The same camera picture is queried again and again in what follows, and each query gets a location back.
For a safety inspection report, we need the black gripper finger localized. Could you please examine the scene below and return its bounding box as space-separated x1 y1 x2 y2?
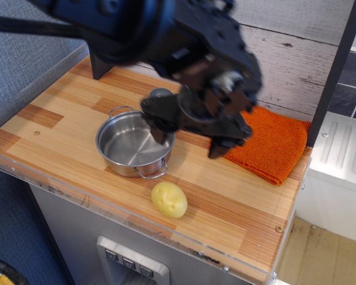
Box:
140 95 180 144
208 113 252 159

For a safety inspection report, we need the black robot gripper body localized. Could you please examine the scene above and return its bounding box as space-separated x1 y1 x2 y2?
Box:
151 1 262 137

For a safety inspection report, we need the yellow toy potato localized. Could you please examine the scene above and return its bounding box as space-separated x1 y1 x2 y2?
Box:
151 182 188 219

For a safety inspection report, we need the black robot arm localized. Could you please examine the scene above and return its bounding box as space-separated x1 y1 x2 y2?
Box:
34 1 262 159

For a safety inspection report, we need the stainless steel pot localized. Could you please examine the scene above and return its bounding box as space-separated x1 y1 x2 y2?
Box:
96 106 176 179

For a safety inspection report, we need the blue grey toy scoop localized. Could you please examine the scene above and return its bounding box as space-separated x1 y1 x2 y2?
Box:
149 87 174 98

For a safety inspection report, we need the orange knitted cloth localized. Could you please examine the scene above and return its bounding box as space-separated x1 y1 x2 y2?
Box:
223 106 311 185

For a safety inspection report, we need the white ribbed cabinet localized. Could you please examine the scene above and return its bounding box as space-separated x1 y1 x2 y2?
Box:
295 112 356 241

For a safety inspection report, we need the clear acrylic edge guard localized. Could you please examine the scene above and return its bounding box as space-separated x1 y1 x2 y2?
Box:
0 143 311 284

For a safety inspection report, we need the silver dispenser button panel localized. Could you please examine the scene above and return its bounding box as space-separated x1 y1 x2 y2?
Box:
97 236 170 284

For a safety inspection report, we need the yellow black object on floor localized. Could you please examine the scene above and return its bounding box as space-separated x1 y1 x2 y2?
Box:
0 259 30 285

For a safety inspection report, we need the left dark grey post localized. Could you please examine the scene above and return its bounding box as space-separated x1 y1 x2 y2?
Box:
88 47 114 80

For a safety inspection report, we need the dark grey post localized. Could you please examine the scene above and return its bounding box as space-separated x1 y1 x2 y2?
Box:
306 0 356 147
88 47 114 80

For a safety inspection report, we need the right dark grey post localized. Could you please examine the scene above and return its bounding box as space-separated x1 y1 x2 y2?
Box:
306 0 356 147

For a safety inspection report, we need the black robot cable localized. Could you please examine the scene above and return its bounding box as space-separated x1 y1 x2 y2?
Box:
0 13 90 39

